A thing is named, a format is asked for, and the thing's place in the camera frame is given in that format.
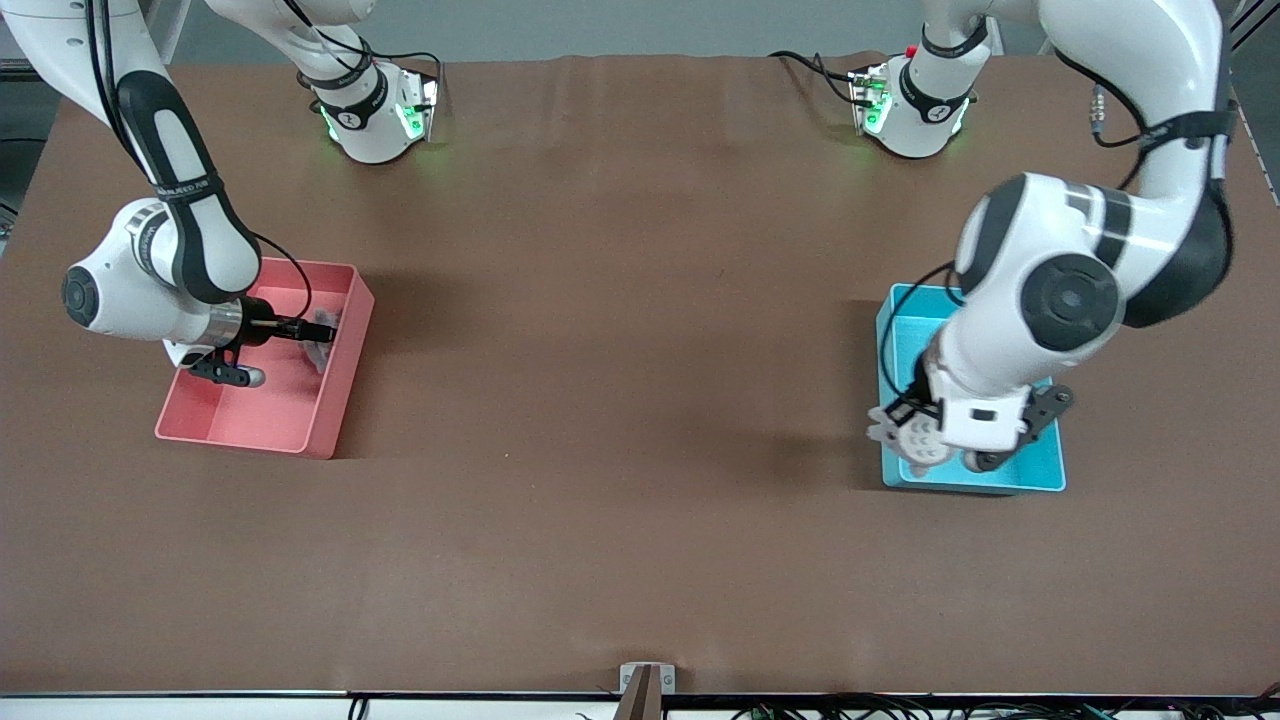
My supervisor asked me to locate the blue plastic box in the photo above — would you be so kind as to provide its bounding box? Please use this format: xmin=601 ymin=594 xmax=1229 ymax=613
xmin=876 ymin=283 xmax=1067 ymax=494

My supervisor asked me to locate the pink plastic box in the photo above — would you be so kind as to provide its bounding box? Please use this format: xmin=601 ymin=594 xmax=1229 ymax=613
xmin=155 ymin=255 xmax=376 ymax=459

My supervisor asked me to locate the brown table mat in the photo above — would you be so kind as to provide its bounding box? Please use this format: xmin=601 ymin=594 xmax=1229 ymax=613
xmin=0 ymin=52 xmax=1280 ymax=696

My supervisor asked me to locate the black left arm wrist cable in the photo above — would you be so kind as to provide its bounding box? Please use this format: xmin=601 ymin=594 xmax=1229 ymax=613
xmin=878 ymin=260 xmax=966 ymax=403

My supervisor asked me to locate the tangled black cable bundle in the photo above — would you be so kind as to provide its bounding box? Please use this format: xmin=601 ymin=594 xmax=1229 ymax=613
xmin=730 ymin=683 xmax=1280 ymax=720

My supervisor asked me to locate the black right arm base cable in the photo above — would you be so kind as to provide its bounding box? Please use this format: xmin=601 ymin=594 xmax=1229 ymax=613
xmin=285 ymin=0 xmax=443 ymax=86

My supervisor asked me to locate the black arm base cable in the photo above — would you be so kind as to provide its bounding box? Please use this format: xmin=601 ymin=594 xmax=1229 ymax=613
xmin=770 ymin=50 xmax=863 ymax=106
xmin=285 ymin=0 xmax=443 ymax=86

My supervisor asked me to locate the black cable with metal plug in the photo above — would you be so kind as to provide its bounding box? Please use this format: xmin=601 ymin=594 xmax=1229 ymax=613
xmin=1055 ymin=50 xmax=1146 ymax=151

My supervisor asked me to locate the black left arm base cable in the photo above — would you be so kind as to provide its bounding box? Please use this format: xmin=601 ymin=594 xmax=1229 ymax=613
xmin=770 ymin=50 xmax=863 ymax=106

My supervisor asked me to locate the silver metal bracket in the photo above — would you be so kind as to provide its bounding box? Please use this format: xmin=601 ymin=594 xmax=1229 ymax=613
xmin=619 ymin=662 xmax=677 ymax=695

